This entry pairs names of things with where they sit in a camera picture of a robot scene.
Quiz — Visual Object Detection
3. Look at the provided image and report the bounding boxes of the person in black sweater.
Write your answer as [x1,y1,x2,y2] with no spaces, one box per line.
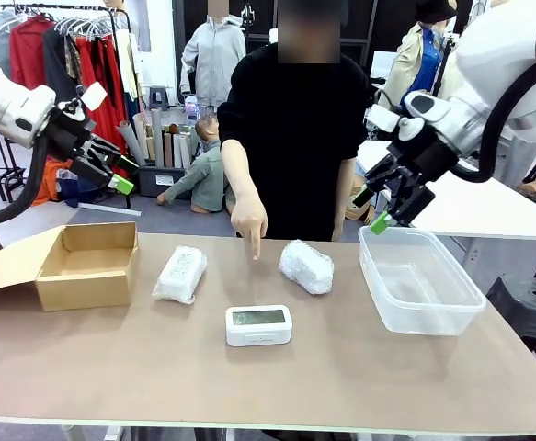
[216,0,372,243]

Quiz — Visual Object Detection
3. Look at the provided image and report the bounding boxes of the black hat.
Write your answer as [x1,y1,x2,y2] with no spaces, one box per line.
[414,0,457,24]

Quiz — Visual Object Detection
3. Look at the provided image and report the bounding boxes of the blue cloth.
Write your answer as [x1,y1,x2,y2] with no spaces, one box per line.
[55,168,112,209]

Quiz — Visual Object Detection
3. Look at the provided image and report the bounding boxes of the person's right forearm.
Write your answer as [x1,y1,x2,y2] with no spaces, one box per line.
[221,139,268,215]

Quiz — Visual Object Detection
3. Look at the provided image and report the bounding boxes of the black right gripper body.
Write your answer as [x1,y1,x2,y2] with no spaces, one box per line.
[386,126,460,184]

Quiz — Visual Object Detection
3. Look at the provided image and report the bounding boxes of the white panel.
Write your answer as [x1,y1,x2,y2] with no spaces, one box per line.
[370,50,405,80]

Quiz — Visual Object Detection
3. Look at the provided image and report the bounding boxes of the thickly bubble-wrapped clock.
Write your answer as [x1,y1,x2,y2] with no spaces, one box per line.
[279,238,335,296]

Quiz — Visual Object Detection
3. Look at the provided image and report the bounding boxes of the white paper roll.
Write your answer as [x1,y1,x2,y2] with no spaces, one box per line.
[171,132,184,169]

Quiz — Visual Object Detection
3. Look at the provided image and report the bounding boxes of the white table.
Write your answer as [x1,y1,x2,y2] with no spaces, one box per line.
[355,137,536,243]

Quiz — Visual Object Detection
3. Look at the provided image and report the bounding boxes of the tall grey paper roll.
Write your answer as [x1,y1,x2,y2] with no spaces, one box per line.
[150,107,165,169]

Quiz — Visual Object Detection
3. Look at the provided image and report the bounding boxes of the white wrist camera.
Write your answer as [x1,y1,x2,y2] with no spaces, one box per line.
[77,82,108,112]
[367,104,403,134]

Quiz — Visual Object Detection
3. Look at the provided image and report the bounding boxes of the metal bar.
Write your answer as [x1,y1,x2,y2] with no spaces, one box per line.
[78,201,143,217]

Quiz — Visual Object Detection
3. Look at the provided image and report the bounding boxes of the cream garment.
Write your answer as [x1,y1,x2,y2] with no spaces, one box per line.
[114,28,145,103]

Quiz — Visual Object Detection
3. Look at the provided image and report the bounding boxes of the person's right hand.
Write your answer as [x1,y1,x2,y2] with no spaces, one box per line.
[230,201,269,262]

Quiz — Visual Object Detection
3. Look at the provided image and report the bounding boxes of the black plastic stool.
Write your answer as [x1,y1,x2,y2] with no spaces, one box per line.
[485,275,536,368]

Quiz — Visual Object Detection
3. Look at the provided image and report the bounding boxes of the grey plastic stool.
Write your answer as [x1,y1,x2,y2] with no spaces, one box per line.
[147,85,170,113]

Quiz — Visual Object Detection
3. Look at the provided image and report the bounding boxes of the orange cloth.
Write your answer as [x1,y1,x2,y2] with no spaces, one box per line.
[30,158,74,208]

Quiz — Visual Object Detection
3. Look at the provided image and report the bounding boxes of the mannequin in beige coat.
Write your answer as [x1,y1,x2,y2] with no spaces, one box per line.
[377,0,460,111]

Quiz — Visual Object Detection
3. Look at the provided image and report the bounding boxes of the beige paper roll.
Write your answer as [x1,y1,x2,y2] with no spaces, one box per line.
[131,112,153,162]

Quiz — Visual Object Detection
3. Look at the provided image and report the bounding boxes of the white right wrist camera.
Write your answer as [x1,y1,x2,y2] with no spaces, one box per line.
[367,104,403,134]

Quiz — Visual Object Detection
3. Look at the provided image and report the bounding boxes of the red garment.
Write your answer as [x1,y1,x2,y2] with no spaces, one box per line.
[9,16,58,91]

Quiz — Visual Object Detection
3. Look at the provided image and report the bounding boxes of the black partition panel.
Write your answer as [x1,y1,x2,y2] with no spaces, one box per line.
[173,0,379,61]

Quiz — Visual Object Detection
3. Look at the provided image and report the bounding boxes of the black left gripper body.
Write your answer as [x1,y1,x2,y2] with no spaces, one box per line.
[45,104,97,163]

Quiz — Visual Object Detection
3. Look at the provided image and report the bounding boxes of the unwrapped white digital clock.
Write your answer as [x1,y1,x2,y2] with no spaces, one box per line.
[224,304,293,348]

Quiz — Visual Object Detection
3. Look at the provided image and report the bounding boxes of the plastic water bottle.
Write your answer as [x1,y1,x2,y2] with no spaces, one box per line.
[183,94,201,123]

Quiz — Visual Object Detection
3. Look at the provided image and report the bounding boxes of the black garment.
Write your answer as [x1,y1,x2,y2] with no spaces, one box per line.
[41,27,85,107]

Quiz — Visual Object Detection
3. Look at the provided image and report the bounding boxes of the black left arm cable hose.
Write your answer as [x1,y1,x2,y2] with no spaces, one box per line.
[0,132,51,227]

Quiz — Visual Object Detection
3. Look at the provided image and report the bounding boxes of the brown cardboard box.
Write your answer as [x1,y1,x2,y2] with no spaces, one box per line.
[0,221,140,313]

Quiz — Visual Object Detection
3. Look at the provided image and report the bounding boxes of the long red dress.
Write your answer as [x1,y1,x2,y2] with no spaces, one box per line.
[74,36,130,178]

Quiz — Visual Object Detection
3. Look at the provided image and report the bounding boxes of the dark grey storage bin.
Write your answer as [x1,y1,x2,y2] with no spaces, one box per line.
[136,164,193,198]

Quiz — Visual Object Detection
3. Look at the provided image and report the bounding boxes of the slanted grey paper roll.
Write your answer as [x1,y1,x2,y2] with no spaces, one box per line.
[115,119,147,166]

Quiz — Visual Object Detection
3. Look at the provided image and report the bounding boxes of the bubble-wrapped clock with visible screen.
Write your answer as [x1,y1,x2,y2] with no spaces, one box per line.
[151,244,209,305]

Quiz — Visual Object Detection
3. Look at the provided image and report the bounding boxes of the child mannequin in green shirt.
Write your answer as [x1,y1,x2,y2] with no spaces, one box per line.
[156,114,236,215]

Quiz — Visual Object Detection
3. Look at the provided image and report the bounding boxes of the clear plastic container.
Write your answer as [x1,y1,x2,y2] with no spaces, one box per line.
[357,224,487,337]

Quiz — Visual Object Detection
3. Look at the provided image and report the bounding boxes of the person's left forearm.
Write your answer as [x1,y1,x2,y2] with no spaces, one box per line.
[330,158,358,243]

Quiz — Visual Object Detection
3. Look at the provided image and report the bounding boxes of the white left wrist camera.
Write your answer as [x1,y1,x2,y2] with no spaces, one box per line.
[77,82,108,112]

